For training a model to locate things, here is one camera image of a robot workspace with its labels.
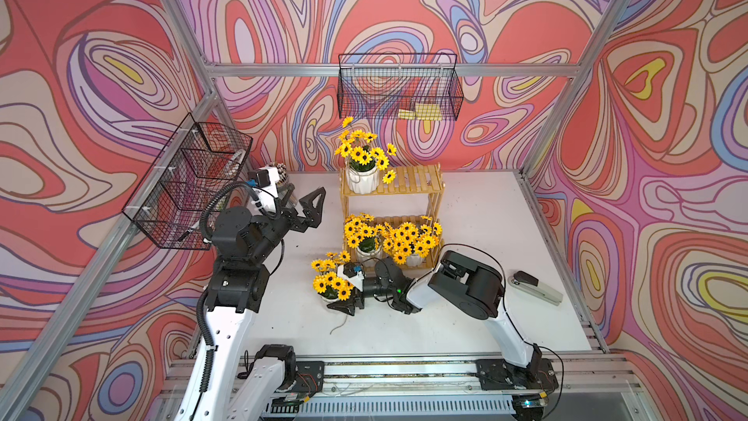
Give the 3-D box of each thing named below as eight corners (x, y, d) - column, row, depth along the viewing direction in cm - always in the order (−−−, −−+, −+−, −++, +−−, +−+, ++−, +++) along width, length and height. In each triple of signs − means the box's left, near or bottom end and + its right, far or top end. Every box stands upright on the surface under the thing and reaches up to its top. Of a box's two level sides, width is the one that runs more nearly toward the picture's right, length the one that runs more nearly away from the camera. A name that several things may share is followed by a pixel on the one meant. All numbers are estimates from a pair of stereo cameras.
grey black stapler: (506, 285, 91) (512, 278, 88) (509, 275, 94) (515, 268, 90) (555, 308, 87) (563, 302, 83) (557, 297, 89) (565, 290, 85)
